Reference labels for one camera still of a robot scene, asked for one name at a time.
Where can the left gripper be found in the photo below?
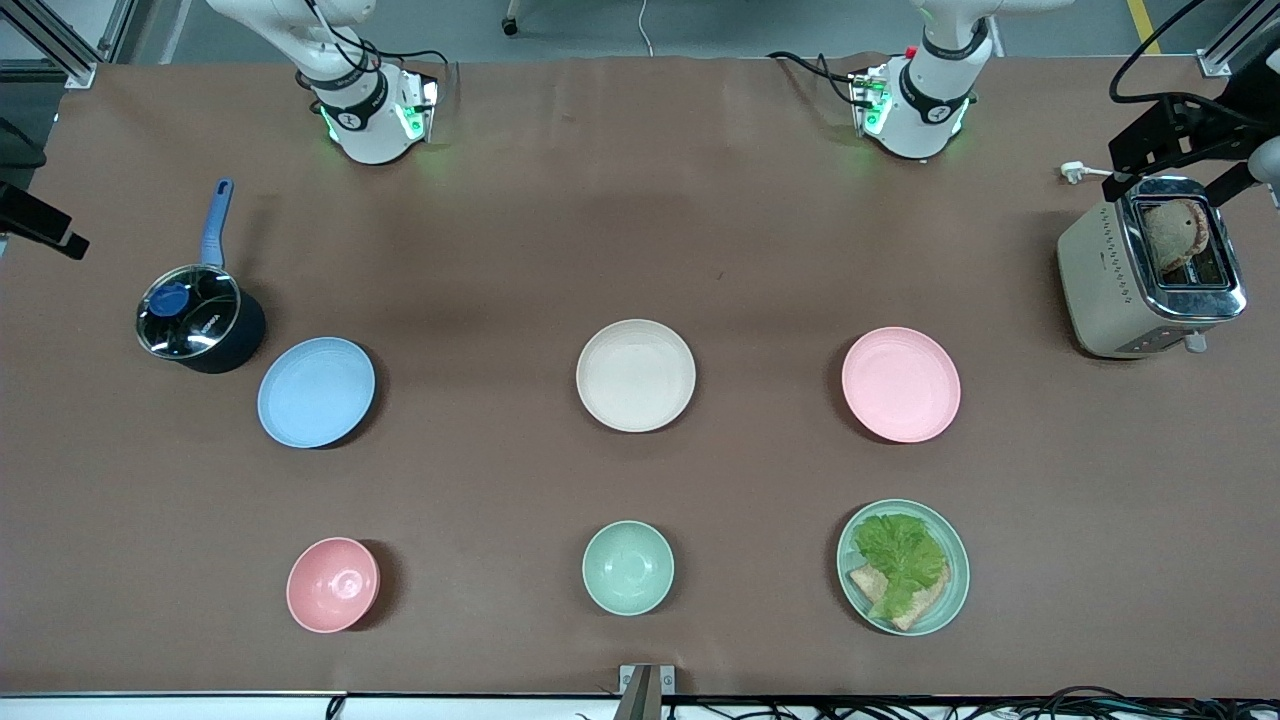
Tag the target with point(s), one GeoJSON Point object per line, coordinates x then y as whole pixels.
{"type": "Point", "coordinates": [1199, 118]}

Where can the blue plate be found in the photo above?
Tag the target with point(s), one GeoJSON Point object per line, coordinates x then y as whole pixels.
{"type": "Point", "coordinates": [315, 392]}

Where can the pink plate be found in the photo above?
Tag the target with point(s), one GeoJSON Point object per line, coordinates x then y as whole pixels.
{"type": "Point", "coordinates": [900, 385]}

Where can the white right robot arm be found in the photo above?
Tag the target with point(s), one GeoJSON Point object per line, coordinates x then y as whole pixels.
{"type": "Point", "coordinates": [365, 135]}

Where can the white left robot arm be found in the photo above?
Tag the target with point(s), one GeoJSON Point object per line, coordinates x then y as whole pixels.
{"type": "Point", "coordinates": [915, 130]}

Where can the brown toast slice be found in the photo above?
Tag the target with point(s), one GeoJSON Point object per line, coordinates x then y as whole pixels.
{"type": "Point", "coordinates": [1172, 235]}

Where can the yellow floor tape strip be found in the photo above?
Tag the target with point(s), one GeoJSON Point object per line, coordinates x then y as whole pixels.
{"type": "Point", "coordinates": [1143, 25]}

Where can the beige chrome toaster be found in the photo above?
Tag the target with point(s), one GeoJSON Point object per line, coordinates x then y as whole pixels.
{"type": "Point", "coordinates": [1100, 290]}

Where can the glass lid blue knob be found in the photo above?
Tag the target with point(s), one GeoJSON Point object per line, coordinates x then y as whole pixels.
{"type": "Point", "coordinates": [190, 312]}

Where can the left base connector box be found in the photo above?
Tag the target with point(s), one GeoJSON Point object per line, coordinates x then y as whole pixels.
{"type": "Point", "coordinates": [868, 100]}

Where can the base connector box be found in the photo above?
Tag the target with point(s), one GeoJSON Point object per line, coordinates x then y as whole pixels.
{"type": "Point", "coordinates": [868, 100]}
{"type": "Point", "coordinates": [420, 105]}

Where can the right base connector box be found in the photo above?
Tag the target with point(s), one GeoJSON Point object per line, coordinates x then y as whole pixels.
{"type": "Point", "coordinates": [420, 105]}

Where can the brown table cover mat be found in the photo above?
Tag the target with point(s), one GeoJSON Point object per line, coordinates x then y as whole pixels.
{"type": "Point", "coordinates": [500, 250]}

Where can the pink bowl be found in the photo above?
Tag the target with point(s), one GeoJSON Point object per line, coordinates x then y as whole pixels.
{"type": "Point", "coordinates": [332, 585]}

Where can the green plate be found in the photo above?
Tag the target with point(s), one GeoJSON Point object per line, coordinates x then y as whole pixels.
{"type": "Point", "coordinates": [957, 560]}

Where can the green lettuce leaf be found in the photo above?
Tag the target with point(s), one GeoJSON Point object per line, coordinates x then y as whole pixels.
{"type": "Point", "coordinates": [900, 555]}

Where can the brown bread slice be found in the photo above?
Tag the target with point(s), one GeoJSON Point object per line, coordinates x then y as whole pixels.
{"type": "Point", "coordinates": [918, 610]}

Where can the beige plate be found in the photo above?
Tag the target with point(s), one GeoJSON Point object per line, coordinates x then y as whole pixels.
{"type": "Point", "coordinates": [635, 375]}

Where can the green bowl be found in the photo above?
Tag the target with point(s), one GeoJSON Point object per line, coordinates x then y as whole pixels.
{"type": "Point", "coordinates": [627, 567]}

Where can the aluminium frame post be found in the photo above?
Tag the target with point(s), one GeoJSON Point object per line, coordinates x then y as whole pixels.
{"type": "Point", "coordinates": [1228, 48]}
{"type": "Point", "coordinates": [60, 45]}

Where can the metal table edge bracket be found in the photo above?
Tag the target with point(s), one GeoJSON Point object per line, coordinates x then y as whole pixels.
{"type": "Point", "coordinates": [645, 690]}

